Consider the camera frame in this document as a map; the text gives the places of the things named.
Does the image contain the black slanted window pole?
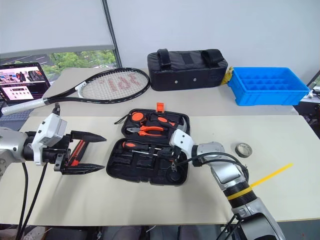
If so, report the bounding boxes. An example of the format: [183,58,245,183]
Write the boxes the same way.
[101,0,123,69]

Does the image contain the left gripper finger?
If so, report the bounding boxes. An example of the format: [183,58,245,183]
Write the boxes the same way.
[69,130,108,145]
[61,163,106,176]

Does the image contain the orange black handled claw hammer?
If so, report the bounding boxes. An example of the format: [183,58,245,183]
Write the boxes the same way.
[149,114,191,133]

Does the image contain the yellow crumpled cloth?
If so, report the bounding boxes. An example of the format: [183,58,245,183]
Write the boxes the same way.
[223,66,235,86]

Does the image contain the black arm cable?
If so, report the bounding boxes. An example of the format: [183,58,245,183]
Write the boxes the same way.
[174,151,250,186]
[16,161,29,238]
[21,162,49,238]

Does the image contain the black white tennis racket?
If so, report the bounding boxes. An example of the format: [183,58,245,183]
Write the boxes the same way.
[1,67,151,116]

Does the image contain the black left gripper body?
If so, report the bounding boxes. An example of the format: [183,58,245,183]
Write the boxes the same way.
[41,134,76,175]

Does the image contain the yellow zip tie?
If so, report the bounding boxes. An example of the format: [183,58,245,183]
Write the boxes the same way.
[227,162,295,201]

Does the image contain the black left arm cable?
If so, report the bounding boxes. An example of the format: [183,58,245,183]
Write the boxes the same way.
[16,161,29,238]
[21,162,49,238]

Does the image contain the black plastic tool case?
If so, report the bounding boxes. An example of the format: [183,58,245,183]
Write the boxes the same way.
[105,108,193,186]

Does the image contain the blue plastic compartment bin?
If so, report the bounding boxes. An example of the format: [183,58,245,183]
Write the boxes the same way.
[226,66,311,107]

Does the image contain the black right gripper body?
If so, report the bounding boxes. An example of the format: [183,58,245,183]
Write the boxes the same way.
[159,145,187,166]

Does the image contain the gray tape roll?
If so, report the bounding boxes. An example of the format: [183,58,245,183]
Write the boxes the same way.
[235,142,253,159]

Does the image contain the black fabric carry bag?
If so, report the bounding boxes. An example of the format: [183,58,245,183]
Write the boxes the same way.
[146,48,229,92]

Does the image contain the orange handled pliers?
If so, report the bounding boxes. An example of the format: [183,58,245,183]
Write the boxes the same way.
[126,124,165,137]

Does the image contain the orange black handled screwdriver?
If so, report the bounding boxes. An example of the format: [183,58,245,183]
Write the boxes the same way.
[121,140,162,156]

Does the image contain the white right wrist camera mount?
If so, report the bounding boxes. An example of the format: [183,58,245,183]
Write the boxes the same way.
[169,128,195,160]

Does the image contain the open laptop computer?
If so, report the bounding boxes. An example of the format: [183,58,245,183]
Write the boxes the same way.
[0,61,53,131]

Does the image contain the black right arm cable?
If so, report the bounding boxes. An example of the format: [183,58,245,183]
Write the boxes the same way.
[174,151,250,186]

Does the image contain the black equipment pile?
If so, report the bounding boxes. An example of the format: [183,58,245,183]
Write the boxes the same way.
[294,98,320,141]

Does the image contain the orange black tape measure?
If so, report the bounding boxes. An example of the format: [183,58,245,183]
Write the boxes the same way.
[114,111,146,125]

